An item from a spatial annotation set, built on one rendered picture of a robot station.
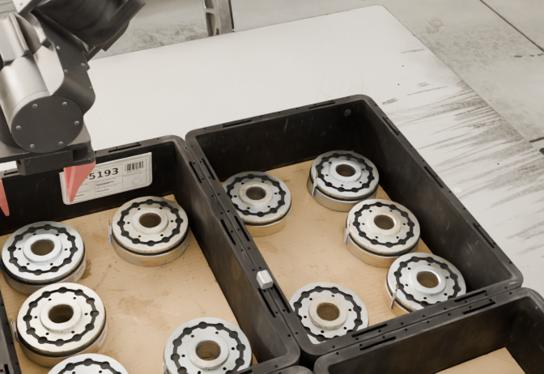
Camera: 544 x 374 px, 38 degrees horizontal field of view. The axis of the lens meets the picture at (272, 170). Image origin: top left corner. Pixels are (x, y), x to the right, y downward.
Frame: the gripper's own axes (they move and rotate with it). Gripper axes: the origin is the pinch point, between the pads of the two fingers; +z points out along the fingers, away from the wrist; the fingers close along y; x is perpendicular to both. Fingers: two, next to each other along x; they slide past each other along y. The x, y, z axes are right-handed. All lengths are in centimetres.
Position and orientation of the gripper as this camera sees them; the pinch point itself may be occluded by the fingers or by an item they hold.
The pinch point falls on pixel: (37, 198)
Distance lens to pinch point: 82.9
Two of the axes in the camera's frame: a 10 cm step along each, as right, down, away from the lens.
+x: -4.0, -6.5, 6.5
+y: 9.1, -1.9, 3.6
